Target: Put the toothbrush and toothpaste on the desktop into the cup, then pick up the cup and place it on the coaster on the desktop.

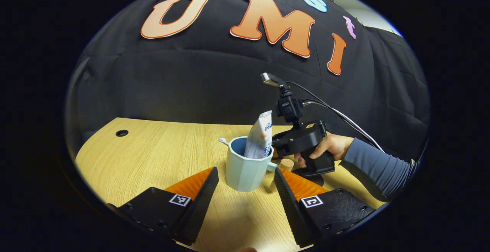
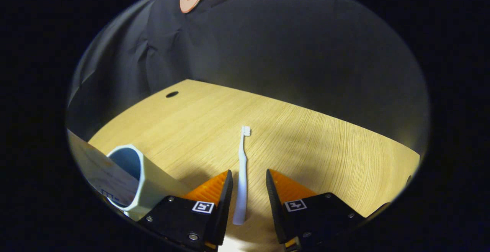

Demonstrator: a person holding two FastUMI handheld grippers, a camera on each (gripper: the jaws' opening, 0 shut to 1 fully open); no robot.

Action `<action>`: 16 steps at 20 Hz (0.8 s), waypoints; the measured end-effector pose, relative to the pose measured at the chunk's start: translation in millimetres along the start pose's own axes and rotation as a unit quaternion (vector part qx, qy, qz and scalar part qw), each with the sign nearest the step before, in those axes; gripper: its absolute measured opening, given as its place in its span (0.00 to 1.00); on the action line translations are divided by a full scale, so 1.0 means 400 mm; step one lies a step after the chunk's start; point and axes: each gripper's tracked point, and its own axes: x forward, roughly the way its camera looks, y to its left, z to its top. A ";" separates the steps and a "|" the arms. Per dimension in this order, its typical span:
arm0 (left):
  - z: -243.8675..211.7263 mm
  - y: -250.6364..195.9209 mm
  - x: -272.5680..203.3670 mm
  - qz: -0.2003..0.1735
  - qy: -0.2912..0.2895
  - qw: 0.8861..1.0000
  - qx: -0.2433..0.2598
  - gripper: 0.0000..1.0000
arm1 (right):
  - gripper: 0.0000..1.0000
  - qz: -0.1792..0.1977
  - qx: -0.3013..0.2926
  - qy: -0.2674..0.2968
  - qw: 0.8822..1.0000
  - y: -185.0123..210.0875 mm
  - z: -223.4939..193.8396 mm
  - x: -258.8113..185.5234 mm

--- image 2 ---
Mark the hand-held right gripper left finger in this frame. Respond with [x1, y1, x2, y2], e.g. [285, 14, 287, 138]
[138, 170, 234, 250]

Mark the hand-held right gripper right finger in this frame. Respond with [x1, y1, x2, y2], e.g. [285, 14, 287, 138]
[266, 169, 366, 250]

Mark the white toothbrush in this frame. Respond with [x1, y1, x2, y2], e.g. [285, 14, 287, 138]
[232, 126, 252, 226]

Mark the light blue cup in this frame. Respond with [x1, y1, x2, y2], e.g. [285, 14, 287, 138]
[106, 144, 192, 222]

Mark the white toothpaste tube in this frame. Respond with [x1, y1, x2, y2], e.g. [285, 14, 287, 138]
[67, 129, 139, 206]

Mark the wooden desktop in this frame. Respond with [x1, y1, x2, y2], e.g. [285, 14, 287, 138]
[88, 79, 420, 252]

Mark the black backdrop cloth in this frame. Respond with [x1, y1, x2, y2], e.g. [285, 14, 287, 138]
[66, 0, 430, 157]

